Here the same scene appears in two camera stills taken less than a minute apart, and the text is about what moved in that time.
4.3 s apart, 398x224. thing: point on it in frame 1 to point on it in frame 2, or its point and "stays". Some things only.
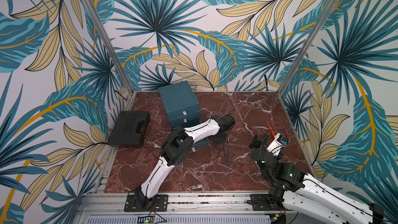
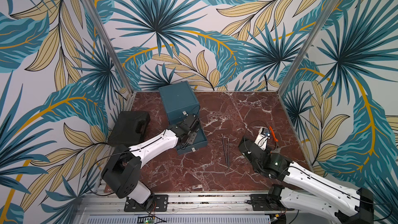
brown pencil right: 225,153 stays
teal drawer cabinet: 182,106 stays
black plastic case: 130,129 stays
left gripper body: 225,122 to 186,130
